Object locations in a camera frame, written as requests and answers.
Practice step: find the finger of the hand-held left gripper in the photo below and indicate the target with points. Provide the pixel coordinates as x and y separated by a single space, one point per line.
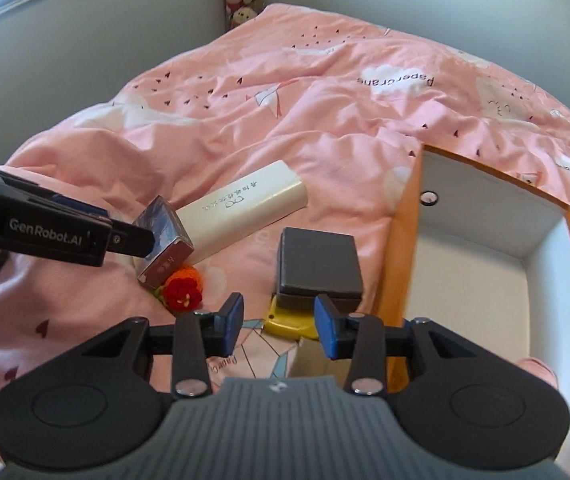
132 240
80 206

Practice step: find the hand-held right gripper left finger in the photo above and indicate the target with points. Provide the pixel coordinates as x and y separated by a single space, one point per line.
232 322

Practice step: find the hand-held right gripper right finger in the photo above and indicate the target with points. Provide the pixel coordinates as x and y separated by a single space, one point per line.
327 327

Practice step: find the small glossy printed box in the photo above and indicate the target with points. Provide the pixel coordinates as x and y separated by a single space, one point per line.
165 260

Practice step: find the small yellow object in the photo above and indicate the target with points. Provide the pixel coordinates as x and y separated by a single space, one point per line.
287 327

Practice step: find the orange red crocheted toy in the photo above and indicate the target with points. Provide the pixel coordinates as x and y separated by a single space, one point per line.
182 292

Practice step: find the dark grey box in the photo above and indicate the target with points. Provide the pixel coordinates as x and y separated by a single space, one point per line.
317 260

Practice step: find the orange cardboard box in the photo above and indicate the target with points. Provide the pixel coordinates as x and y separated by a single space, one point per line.
397 260

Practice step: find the long cream box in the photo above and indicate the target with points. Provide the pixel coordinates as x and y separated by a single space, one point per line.
255 200

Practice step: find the small white box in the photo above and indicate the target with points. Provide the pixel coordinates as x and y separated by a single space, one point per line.
310 360

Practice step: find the pink printed blanket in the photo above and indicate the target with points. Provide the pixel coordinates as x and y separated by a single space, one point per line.
290 110

